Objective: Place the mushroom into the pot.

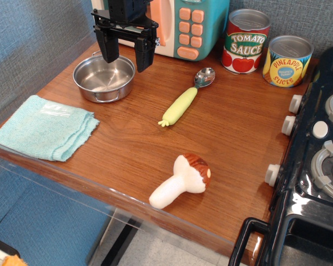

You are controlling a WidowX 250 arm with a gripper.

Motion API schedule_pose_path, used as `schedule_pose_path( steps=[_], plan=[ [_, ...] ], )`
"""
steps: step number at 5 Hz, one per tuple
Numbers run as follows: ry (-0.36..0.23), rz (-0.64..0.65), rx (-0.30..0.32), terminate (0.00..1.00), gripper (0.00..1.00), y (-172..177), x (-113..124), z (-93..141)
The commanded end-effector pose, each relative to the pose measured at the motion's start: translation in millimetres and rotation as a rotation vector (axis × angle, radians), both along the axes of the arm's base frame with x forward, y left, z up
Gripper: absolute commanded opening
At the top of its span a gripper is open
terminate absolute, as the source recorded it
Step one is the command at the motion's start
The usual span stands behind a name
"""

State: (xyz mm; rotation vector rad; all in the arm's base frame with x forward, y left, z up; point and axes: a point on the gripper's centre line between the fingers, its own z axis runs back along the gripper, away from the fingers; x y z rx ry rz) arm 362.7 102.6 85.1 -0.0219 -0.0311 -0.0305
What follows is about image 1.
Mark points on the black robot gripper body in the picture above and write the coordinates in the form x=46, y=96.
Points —
x=125, y=20

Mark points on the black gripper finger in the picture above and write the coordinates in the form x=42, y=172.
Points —
x=108, y=44
x=144, y=53

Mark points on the red and white toy mushroom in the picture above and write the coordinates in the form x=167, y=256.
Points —
x=190, y=174

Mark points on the small stainless steel pot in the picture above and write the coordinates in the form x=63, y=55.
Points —
x=102, y=82

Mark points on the teal toy microwave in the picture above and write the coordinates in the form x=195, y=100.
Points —
x=186, y=30

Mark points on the tomato sauce can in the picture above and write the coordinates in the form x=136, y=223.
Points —
x=246, y=33

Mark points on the light blue folded cloth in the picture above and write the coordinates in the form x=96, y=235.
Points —
x=47, y=130

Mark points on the pineapple slices can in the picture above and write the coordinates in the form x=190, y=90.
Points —
x=287, y=59

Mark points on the white stove knob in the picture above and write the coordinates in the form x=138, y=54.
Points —
x=288, y=125
x=295, y=103
x=272, y=174

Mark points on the black toy stove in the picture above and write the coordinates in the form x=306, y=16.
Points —
x=300, y=228

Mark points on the orange object at corner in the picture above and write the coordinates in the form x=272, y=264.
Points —
x=13, y=260

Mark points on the spoon with yellow-green handle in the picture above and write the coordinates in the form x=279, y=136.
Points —
x=203, y=78

